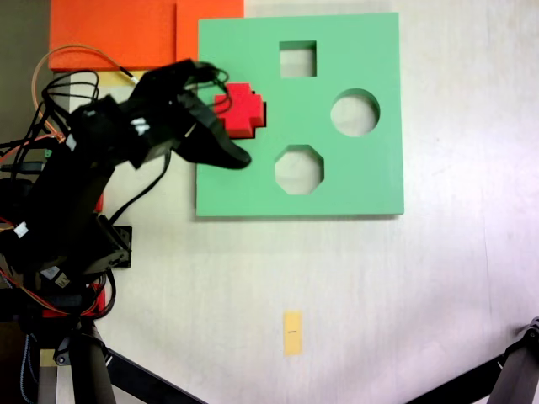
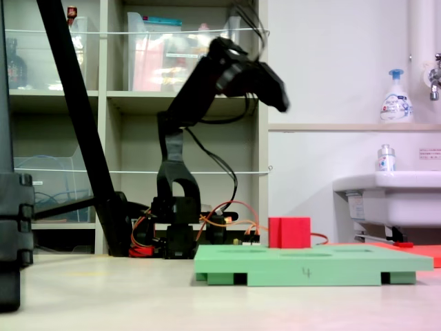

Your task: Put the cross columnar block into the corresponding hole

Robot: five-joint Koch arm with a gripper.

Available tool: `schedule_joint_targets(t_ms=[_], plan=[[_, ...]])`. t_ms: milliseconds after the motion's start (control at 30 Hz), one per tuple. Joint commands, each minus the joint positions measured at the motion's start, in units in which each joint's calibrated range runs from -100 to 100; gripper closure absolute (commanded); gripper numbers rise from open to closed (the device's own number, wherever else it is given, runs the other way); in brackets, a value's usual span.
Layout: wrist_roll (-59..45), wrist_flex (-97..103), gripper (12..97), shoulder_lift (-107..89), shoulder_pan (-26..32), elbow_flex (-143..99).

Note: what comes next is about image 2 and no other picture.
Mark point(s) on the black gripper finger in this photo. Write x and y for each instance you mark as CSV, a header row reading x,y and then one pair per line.
x,y
274,89

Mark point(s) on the red cross columnar block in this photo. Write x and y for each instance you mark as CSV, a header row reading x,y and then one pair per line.
x,y
293,232

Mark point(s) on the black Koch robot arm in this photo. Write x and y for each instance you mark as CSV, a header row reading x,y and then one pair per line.
x,y
172,151

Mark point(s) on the green shape hole board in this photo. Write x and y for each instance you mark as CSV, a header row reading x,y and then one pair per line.
x,y
310,263

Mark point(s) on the beige shelf unit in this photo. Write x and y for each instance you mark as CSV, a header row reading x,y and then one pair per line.
x,y
263,145

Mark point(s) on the orange label spray bottle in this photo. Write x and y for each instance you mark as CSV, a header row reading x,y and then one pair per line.
x,y
203,31

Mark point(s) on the large clear plastic bin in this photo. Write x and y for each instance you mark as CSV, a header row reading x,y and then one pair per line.
x,y
151,69

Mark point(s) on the blue topped plastic pouch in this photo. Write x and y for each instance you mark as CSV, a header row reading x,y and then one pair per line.
x,y
162,21

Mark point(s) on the white pump soap bottle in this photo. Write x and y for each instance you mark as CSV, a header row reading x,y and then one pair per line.
x,y
396,103

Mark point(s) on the small silver capped bottle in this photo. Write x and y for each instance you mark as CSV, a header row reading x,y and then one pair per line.
x,y
386,160

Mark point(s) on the sink label sticker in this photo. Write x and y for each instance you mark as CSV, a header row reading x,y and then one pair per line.
x,y
356,207

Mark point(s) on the circuit board with connectors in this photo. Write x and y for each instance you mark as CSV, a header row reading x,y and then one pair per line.
x,y
246,242

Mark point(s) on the metal faucet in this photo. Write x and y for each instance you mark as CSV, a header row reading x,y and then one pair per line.
x,y
434,79

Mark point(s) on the white sink basin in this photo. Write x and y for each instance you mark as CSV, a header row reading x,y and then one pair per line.
x,y
396,200

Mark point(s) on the thick black tripod leg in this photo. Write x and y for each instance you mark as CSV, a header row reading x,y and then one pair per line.
x,y
69,86

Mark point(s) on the clear bin with bottles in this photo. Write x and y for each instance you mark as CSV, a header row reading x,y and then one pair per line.
x,y
44,69

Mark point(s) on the small red bar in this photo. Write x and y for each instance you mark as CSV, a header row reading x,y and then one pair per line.
x,y
403,245

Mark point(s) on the thin black tripod strut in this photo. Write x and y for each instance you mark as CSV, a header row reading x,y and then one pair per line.
x,y
62,208

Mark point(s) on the dark round bottle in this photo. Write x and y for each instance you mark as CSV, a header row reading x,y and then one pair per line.
x,y
15,69

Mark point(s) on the notched black stack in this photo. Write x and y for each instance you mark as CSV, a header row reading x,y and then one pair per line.
x,y
13,220

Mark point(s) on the red print wall label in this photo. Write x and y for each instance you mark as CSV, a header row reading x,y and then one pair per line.
x,y
430,154

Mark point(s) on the metal sink support bracket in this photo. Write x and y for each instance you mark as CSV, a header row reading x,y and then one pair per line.
x,y
372,238

